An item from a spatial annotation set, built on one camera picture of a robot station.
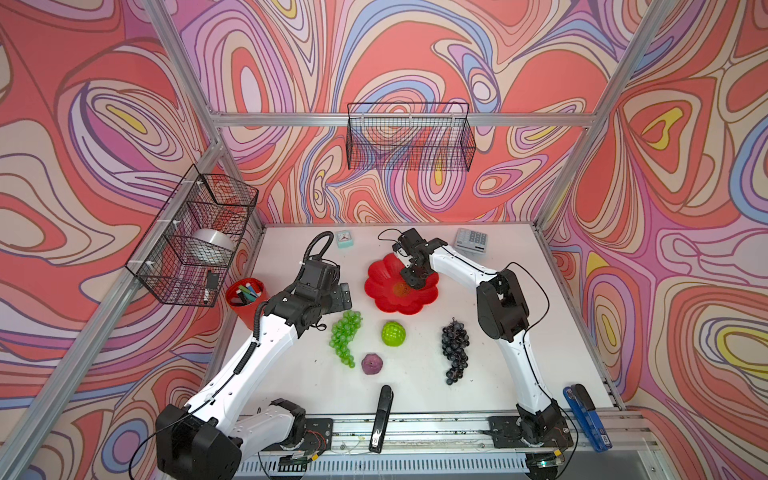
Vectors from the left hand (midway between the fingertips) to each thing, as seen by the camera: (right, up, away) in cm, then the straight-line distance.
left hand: (337, 296), depth 80 cm
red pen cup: (-28, -1, +7) cm, 29 cm away
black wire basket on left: (-36, +11, -8) cm, 38 cm away
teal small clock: (-3, +17, +34) cm, 38 cm away
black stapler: (+12, -30, -7) cm, 33 cm away
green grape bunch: (0, -12, +7) cm, 14 cm away
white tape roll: (-30, +15, -7) cm, 34 cm away
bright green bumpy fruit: (+15, -12, +5) cm, 20 cm away
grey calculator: (+46, +17, +32) cm, 58 cm away
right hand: (+24, +2, +22) cm, 32 cm away
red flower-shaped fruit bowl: (+15, -2, +20) cm, 25 cm away
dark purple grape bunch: (+33, -14, +6) cm, 36 cm away
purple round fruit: (+9, -19, 0) cm, 21 cm away
